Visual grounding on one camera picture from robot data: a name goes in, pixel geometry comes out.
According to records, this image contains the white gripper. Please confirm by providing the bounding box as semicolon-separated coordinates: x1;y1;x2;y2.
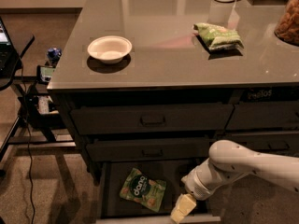
170;159;232;224

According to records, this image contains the green rice chip bag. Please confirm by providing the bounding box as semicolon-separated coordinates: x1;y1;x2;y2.
120;168;166;212

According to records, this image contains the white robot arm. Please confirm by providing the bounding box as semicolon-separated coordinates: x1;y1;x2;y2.
170;140;299;224

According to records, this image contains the open bottom drawer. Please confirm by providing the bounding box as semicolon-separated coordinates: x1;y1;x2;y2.
95;158;221;224

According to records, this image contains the middle left drawer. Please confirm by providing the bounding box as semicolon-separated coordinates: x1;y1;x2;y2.
86;137;212;161

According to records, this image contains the top left drawer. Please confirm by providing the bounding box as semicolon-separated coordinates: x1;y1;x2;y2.
70;104;233;135

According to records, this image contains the middle right drawer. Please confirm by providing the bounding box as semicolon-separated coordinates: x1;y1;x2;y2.
217;131;299;157

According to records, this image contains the dark drawer cabinet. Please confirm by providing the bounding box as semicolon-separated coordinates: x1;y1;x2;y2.
49;0;299;224

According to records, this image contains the top right drawer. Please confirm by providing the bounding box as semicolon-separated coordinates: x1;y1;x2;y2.
226;101;299;130

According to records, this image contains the green snack bag on counter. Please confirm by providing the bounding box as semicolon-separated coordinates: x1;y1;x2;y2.
193;22;243;51

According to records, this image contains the white paper bowl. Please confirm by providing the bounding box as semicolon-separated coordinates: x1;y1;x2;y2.
87;35;133;64

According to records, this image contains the black smartphone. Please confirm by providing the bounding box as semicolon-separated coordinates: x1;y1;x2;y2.
37;65;55;84

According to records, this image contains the black laptop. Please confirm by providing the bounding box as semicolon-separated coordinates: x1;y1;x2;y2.
0;17;19;77

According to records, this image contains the black cable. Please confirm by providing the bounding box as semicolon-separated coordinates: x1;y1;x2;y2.
19;56;37;224

